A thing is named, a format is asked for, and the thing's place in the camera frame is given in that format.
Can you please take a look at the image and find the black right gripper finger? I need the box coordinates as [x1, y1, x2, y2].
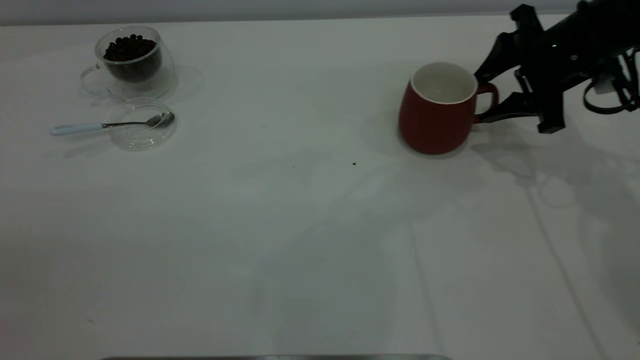
[474, 31, 526, 84]
[477, 92, 540, 124]

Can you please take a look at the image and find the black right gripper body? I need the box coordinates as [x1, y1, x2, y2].
[510, 4, 601, 134]

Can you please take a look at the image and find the red ceramic mug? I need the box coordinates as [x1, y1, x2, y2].
[398, 62, 500, 156]

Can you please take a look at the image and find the white-handled metal spoon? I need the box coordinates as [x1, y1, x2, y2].
[50, 112, 176, 137]

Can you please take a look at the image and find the clear glass cup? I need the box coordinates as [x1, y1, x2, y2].
[80, 26, 177, 101]

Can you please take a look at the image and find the clear round glass lid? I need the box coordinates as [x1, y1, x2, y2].
[109, 97, 179, 152]

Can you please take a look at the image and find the dark coffee beans pile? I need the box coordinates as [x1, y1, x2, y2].
[103, 34, 162, 83]

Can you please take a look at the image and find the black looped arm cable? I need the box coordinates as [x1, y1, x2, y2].
[583, 47, 640, 115]

